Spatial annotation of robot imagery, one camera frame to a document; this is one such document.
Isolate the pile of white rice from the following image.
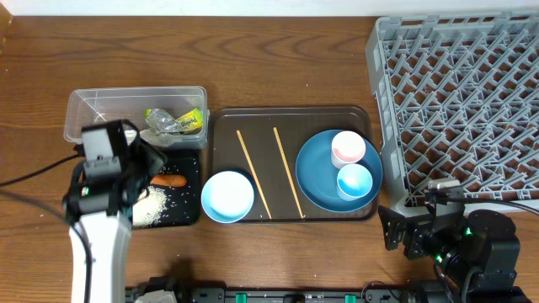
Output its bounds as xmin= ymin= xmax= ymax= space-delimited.
xmin=132 ymin=186 xmax=168 ymax=228

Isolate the light blue cup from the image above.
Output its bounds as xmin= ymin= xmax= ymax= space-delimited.
xmin=337 ymin=164 xmax=373 ymax=201

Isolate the white napkin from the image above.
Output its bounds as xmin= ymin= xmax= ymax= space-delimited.
xmin=124 ymin=129 xmax=184 ymax=148

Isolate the orange carrot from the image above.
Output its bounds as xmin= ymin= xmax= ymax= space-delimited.
xmin=151 ymin=174 xmax=187 ymax=188

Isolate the green snack wrapper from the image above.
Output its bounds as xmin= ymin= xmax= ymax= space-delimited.
xmin=144 ymin=108 xmax=203 ymax=136

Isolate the pink cup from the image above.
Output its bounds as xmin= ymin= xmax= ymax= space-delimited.
xmin=331 ymin=130 xmax=366 ymax=169

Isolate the light blue bowl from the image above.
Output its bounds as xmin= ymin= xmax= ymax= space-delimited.
xmin=201 ymin=171 xmax=254 ymax=224

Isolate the grey dishwasher rack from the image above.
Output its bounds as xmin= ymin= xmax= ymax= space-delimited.
xmin=366 ymin=11 xmax=538 ymax=215

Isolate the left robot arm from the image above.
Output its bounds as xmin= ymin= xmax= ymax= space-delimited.
xmin=62 ymin=141 xmax=168 ymax=302

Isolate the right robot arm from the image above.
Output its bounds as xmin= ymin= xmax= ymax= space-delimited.
xmin=378 ymin=205 xmax=530 ymax=302

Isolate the black plastic tray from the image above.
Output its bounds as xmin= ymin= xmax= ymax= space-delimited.
xmin=141 ymin=150 xmax=200 ymax=228

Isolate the clear plastic bin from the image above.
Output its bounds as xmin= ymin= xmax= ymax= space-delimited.
xmin=63 ymin=86 xmax=210 ymax=150

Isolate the dark blue plate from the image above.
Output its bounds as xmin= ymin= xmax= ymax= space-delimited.
xmin=296 ymin=130 xmax=383 ymax=213

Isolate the left wooden chopstick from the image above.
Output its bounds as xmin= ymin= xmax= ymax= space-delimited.
xmin=236 ymin=130 xmax=273 ymax=220

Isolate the wooden chopstick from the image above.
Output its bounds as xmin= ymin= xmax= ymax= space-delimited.
xmin=236 ymin=130 xmax=273 ymax=220
xmin=273 ymin=127 xmax=304 ymax=219

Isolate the dark brown serving tray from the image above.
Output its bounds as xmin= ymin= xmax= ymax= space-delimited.
xmin=208 ymin=106 xmax=377 ymax=224

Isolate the right wooden chopstick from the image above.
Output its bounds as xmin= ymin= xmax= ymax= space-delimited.
xmin=273 ymin=127 xmax=304 ymax=219

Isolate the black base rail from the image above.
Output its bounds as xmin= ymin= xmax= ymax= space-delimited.
xmin=125 ymin=287 xmax=419 ymax=303

